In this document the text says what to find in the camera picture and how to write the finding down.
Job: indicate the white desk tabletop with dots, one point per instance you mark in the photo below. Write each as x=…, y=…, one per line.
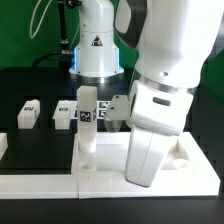
x=111, y=153

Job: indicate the white L-shaped obstacle fixture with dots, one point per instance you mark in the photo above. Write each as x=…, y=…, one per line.
x=200, y=182

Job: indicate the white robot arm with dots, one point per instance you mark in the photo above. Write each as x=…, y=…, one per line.
x=173, y=38

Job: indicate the base plate with fiducial tags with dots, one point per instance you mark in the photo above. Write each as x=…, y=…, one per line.
x=101, y=109

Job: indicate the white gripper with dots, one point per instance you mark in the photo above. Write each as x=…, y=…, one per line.
x=157, y=118

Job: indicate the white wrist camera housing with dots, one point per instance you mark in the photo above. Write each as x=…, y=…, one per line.
x=117, y=112

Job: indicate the white part at left edge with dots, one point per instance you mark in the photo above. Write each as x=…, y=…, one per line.
x=3, y=144

